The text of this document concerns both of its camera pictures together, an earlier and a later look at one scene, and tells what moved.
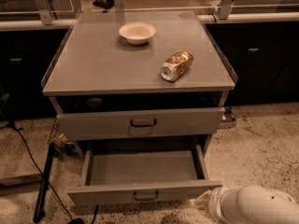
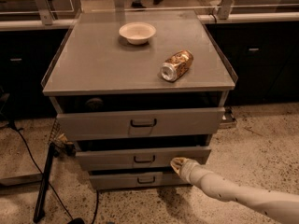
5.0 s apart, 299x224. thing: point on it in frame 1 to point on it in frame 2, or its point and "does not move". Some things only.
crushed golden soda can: x=177 y=64 does not move
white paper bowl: x=136 y=33 does not move
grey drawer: x=141 y=176 to x=141 y=153
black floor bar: x=38 y=214 does not move
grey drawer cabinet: x=150 y=83 does not move
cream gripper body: x=214 y=202 to x=189 y=170
